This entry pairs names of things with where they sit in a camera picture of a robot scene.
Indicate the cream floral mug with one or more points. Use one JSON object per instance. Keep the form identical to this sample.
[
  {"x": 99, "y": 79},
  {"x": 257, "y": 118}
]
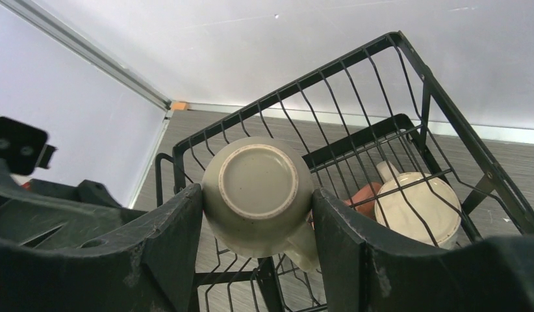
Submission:
[{"x": 418, "y": 206}]

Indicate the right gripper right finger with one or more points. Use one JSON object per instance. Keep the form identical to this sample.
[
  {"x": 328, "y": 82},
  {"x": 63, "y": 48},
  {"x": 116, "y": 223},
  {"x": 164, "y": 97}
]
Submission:
[{"x": 367, "y": 267}]

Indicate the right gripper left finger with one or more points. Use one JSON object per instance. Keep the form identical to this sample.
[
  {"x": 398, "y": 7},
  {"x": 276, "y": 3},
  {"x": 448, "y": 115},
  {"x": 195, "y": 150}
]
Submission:
[{"x": 145, "y": 265}]

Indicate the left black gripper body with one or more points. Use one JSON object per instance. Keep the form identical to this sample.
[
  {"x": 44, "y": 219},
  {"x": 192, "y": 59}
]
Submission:
[{"x": 43, "y": 222}]

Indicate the beige grey cup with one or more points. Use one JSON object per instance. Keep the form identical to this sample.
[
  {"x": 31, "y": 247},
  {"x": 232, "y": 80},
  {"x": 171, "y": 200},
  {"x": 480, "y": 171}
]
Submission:
[{"x": 257, "y": 194}]

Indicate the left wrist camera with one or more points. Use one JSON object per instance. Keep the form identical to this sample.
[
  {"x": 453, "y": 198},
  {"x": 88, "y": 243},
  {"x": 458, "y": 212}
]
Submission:
[{"x": 23, "y": 147}]

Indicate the black wire dish rack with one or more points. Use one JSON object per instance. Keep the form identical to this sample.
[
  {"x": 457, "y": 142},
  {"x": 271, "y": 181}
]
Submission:
[{"x": 380, "y": 102}]

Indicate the salmon pink mug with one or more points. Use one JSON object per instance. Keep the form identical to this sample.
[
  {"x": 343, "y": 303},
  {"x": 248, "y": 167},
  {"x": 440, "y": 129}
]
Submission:
[{"x": 363, "y": 200}]

